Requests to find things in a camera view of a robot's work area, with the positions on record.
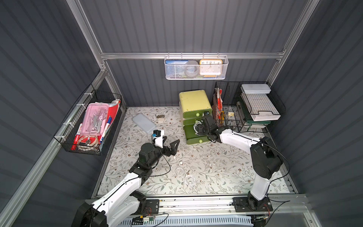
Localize green bottom drawer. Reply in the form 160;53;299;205
183;125;209;145

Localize green yellow drawer cabinet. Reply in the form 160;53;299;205
179;90;212;127

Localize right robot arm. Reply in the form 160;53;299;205
193;115;284;211

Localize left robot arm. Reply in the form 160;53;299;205
71;136;180;227

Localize grey plastic lid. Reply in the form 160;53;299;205
132;113;156;134

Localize red scissors in organizer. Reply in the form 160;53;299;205
215;88;223;120

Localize white grid paper tray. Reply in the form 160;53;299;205
241;84;281;122

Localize grey tape roll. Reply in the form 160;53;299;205
184;60;199;78

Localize yellow white clock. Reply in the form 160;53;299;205
199;59;223;76

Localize blue box in basket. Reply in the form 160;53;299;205
164;60;188;80

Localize pink pencil case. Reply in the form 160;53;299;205
80;103;109;136

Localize black wire desk organizer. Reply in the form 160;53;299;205
212;81;285;133

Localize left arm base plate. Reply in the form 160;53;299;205
133;200;160;216

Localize white wire wall basket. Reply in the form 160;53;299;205
164;55;229;80

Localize black wire side basket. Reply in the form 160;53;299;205
54;85;123;156

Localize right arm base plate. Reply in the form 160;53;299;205
232;197;274;212

